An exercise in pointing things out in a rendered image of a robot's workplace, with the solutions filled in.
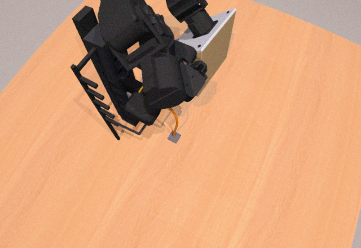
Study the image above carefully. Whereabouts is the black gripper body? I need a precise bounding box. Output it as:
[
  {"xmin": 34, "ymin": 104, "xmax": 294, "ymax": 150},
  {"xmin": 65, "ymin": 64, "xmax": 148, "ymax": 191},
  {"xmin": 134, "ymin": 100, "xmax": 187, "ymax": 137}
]
[{"xmin": 124, "ymin": 40, "xmax": 197, "ymax": 126}]

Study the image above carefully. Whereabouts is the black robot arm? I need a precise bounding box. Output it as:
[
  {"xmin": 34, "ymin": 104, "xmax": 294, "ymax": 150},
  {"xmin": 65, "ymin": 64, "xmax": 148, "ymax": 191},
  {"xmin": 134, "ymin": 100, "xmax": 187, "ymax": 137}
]
[{"xmin": 98, "ymin": 0, "xmax": 218, "ymax": 109}]

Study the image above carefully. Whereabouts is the black power strip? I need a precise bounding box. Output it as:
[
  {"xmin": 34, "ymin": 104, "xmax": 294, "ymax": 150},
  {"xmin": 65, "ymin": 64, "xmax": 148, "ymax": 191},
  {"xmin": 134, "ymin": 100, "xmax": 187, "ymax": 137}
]
[{"xmin": 72, "ymin": 6, "xmax": 139, "ymax": 127}]

